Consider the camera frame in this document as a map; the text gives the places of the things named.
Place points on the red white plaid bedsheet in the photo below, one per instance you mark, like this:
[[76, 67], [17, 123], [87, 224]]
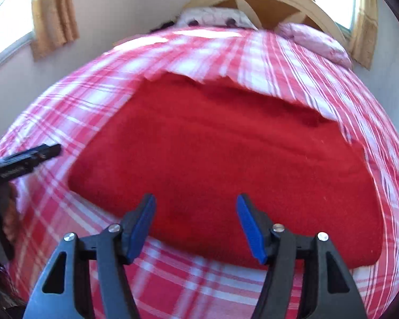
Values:
[[73, 110]]

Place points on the pink pillow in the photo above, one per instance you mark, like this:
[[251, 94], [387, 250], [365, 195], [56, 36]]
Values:
[[315, 41]]

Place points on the side window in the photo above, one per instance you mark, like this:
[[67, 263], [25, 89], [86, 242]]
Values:
[[6, 23]]

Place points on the yellow side window curtain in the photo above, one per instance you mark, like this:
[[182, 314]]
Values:
[[54, 26]]

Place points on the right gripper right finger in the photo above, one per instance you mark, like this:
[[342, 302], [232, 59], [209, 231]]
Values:
[[328, 289]]

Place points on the red knit sweater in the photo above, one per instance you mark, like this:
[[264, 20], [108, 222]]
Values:
[[197, 146]]

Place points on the dark cloth beside pillow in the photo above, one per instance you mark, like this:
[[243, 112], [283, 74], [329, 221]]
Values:
[[163, 26]]

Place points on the left hand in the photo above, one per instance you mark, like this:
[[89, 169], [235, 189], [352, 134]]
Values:
[[11, 218]]

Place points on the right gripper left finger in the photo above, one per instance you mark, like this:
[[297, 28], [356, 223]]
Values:
[[63, 289]]

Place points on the cream wooden headboard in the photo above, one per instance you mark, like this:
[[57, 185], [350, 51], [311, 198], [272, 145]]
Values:
[[267, 14]]

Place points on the yellow curtain right of headboard window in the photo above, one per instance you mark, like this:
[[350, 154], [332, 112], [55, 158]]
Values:
[[364, 32]]

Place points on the white patterned pillow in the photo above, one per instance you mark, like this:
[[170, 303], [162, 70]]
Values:
[[214, 17]]

